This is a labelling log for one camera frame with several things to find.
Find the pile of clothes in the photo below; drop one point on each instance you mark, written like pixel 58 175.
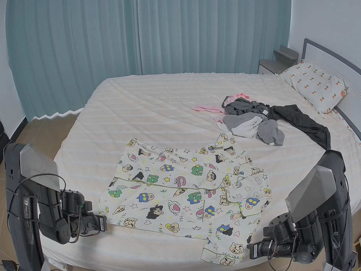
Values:
pixel 248 126

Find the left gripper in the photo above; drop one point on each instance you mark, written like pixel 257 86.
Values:
pixel 97 224

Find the grey bedside table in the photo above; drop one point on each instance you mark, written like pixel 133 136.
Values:
pixel 270 65

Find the white printed pyjama top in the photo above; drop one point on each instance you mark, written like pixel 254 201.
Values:
pixel 183 179

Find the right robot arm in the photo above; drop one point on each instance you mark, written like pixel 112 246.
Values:
pixel 335 207

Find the white printed pillow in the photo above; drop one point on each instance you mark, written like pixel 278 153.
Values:
pixel 313 86

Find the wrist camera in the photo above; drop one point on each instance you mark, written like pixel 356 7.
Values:
pixel 86 205
pixel 266 232

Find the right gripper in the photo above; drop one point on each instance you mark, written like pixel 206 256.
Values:
pixel 258 250

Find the blue-green curtain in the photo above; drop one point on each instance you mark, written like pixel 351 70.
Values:
pixel 211 30
pixel 73 52

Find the pink garment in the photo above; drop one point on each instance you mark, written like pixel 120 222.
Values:
pixel 208 108

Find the bed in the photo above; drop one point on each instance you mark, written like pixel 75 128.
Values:
pixel 155 109

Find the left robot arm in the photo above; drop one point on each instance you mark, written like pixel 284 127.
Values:
pixel 22 207

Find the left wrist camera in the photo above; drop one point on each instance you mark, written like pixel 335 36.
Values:
pixel 86 205

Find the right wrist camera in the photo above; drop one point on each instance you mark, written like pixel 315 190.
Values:
pixel 266 232

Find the black garment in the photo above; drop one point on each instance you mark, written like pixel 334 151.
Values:
pixel 304 123

